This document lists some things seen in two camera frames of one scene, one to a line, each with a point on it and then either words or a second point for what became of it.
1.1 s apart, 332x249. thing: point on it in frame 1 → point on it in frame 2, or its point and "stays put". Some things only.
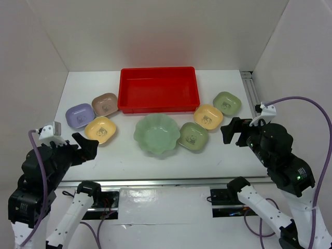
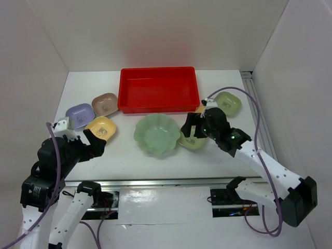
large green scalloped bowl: [156, 133] stays put
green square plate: [192, 136] stays put
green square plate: [227, 103] stays put
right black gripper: [236, 124] → [191, 120]
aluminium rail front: [164, 182] stays put
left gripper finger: [89, 147] → [97, 145]
